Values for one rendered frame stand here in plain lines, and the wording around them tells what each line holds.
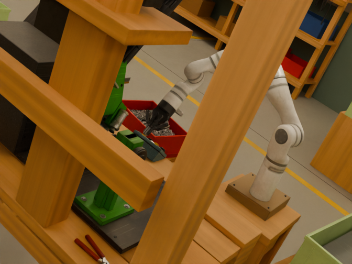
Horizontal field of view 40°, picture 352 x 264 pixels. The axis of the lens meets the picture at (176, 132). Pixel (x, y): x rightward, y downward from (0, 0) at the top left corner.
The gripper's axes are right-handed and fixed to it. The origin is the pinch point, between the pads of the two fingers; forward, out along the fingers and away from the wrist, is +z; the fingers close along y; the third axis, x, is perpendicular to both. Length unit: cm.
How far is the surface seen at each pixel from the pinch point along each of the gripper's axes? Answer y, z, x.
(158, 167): 16.5, 9.0, -4.4
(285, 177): -1, -65, 259
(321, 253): 81, -3, 5
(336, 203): 46, -75, 272
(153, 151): 10.8, 5.3, -5.4
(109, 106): -0.6, 3.9, -32.1
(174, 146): 4.4, -3.8, 20.5
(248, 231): 58, 7, -2
